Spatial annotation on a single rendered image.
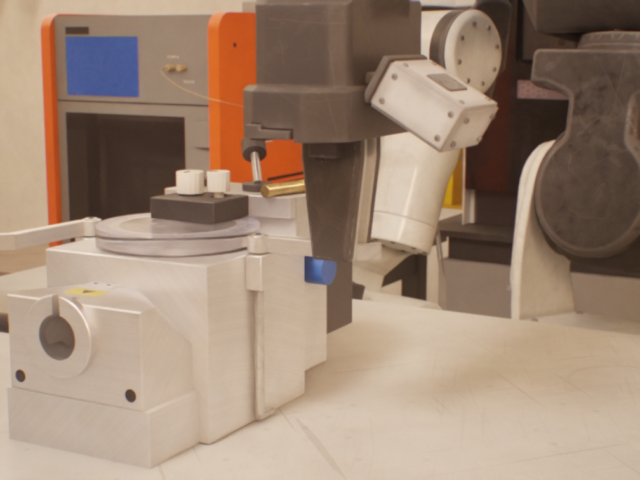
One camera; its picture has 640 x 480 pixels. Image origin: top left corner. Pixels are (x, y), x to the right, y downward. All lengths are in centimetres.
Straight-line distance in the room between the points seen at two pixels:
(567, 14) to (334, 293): 35
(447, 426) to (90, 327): 19
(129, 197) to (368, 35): 143
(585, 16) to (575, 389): 38
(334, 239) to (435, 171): 53
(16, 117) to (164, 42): 269
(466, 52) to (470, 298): 121
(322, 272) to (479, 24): 47
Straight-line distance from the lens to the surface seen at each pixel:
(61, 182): 204
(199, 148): 185
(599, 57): 95
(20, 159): 454
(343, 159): 56
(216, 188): 64
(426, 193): 108
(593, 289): 214
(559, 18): 99
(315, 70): 53
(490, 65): 109
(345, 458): 57
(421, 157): 108
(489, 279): 221
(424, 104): 52
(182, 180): 65
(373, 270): 114
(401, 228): 108
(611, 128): 93
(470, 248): 223
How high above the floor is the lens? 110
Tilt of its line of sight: 10 degrees down
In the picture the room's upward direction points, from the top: straight up
